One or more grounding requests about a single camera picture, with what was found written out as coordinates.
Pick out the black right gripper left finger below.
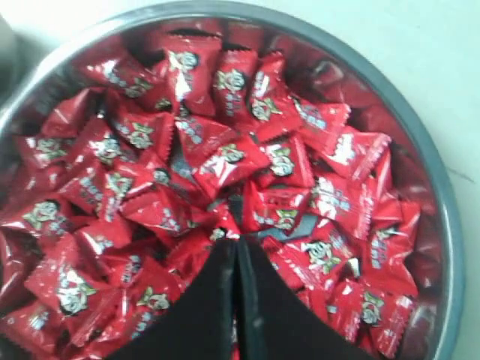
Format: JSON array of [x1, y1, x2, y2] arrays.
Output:
[[108, 239, 236, 360]]

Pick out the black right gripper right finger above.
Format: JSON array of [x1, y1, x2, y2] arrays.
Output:
[[235, 237, 372, 360]]

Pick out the stainless steel bowl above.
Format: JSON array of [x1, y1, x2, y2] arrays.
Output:
[[1, 1, 465, 359]]

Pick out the stainless steel cup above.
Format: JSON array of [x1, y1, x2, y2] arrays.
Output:
[[0, 16, 23, 104]]

